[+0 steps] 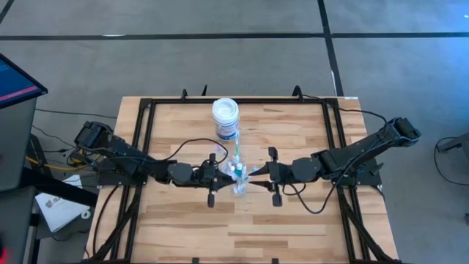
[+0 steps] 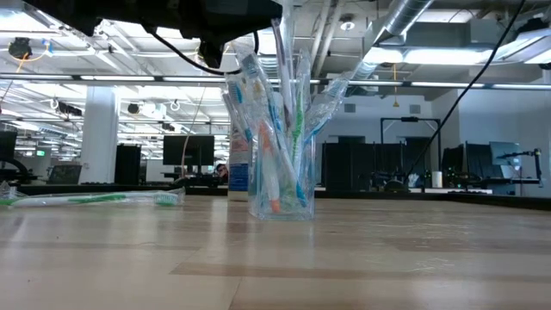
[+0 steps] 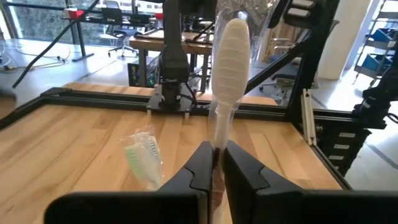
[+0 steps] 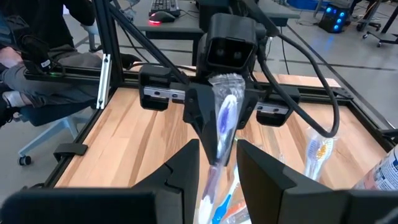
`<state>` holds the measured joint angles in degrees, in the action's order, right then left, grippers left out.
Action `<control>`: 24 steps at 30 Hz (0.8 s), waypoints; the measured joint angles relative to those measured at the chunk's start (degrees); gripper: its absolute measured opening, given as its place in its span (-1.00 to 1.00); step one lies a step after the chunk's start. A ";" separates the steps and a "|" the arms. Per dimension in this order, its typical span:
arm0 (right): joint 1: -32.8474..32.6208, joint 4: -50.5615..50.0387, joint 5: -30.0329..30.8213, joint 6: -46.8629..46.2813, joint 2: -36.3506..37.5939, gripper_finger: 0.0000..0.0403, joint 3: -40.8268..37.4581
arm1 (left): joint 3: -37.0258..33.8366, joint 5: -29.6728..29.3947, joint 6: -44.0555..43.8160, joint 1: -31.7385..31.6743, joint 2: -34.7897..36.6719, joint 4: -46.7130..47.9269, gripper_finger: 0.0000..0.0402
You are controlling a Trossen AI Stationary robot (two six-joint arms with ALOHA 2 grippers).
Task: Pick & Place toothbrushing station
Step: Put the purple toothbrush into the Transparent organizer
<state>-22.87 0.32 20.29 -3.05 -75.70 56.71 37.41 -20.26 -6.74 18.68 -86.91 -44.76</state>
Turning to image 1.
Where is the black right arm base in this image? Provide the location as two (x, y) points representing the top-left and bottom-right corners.
(328, 156), (384, 187)

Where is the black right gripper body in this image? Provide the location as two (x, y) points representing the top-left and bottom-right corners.
(268, 146), (294, 208)

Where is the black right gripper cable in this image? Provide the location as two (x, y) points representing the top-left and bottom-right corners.
(281, 175), (344, 216)

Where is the black aluminium table frame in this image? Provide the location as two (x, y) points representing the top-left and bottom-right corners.
(86, 84), (404, 264)

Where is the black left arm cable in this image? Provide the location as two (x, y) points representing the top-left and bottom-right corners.
(160, 137), (230, 173)

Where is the gray stand leg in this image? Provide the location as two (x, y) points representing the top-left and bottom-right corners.
(437, 131), (469, 155)

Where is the gray cabinet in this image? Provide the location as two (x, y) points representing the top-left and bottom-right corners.
(0, 95), (38, 194)

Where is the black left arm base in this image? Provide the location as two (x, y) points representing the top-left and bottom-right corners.
(97, 161), (151, 186)

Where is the looped black floor cable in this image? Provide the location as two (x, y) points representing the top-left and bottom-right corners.
(433, 136), (469, 186)

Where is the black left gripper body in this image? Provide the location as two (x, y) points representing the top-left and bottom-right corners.
(192, 153), (221, 209)

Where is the long black right arm cable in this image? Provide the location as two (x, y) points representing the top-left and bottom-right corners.
(303, 94), (390, 129)

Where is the thin black floor cable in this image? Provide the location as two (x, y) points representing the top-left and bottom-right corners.
(35, 107), (118, 120)

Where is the white wipes canister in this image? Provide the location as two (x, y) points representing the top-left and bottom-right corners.
(211, 97), (240, 142)

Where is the white paper sheet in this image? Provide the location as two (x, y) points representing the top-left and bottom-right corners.
(34, 174), (92, 233)

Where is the black stand bar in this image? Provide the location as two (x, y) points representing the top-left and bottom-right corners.
(20, 166), (99, 208)

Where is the yellow cable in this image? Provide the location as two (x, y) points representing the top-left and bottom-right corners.
(25, 144), (106, 172)

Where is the tilted blue monitor screen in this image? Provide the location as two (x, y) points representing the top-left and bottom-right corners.
(0, 53), (49, 110)

